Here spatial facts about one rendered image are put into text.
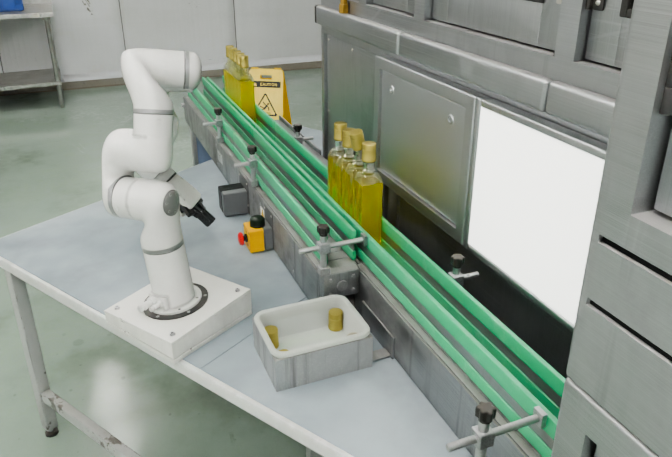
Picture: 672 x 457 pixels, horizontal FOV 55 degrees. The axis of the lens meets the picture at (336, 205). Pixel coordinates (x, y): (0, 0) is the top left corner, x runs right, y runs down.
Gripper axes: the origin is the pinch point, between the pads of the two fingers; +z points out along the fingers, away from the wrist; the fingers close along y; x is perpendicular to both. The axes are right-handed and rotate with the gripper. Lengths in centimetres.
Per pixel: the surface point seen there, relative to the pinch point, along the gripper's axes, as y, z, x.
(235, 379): 55, 24, 9
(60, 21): -461, -202, -227
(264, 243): -1.6, 17.1, 6.0
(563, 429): 109, 30, 76
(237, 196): -24.6, 4.0, -1.1
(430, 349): 56, 44, 47
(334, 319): 38, 34, 26
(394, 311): 43, 39, 41
